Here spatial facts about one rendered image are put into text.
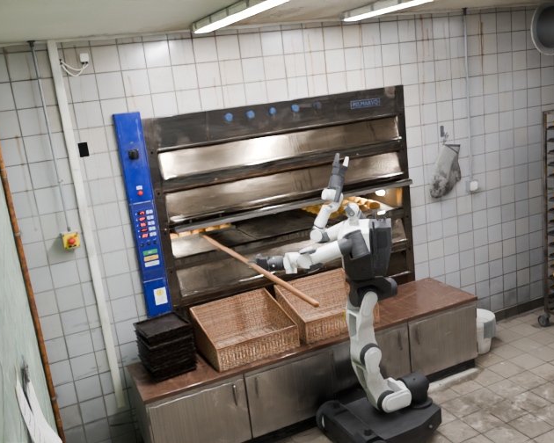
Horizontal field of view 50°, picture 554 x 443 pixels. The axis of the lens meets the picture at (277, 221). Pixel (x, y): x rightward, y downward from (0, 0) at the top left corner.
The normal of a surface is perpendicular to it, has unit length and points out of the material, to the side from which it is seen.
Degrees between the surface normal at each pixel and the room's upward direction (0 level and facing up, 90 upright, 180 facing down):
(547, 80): 90
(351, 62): 90
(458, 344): 88
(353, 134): 69
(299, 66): 90
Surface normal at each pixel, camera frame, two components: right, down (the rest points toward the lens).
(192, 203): 0.35, -0.18
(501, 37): 0.41, 0.17
